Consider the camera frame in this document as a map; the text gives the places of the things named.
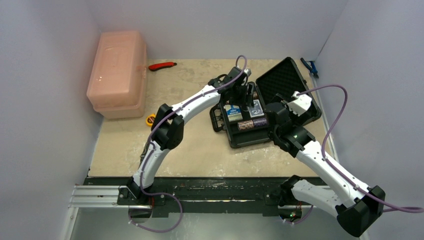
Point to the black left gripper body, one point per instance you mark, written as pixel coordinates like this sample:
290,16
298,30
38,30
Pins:
239,97

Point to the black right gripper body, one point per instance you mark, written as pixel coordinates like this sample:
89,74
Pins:
271,112

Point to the blue yellow card deck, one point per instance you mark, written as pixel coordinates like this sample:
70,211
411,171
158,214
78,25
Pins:
233,113

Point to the black poker set case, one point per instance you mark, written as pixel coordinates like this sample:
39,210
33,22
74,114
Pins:
282,79

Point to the blue playing card deck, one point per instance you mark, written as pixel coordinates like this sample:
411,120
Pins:
256,110

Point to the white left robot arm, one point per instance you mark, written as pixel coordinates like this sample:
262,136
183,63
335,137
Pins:
167,131

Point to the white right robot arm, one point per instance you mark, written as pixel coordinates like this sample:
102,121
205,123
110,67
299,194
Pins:
354,204

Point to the orange purple chip row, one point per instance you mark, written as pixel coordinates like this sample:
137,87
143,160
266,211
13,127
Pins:
251,124

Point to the red utility knife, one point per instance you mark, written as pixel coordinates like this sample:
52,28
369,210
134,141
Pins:
160,66

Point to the yellow tape measure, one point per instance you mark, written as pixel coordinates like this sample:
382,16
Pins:
150,120

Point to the pink plastic storage box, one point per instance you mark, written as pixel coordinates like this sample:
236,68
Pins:
118,82

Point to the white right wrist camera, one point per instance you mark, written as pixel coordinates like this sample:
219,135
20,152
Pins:
300,103

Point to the blue handled pliers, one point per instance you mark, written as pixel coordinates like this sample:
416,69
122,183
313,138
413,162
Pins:
311,67

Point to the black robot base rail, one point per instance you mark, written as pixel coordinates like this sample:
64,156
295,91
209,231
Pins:
197,195

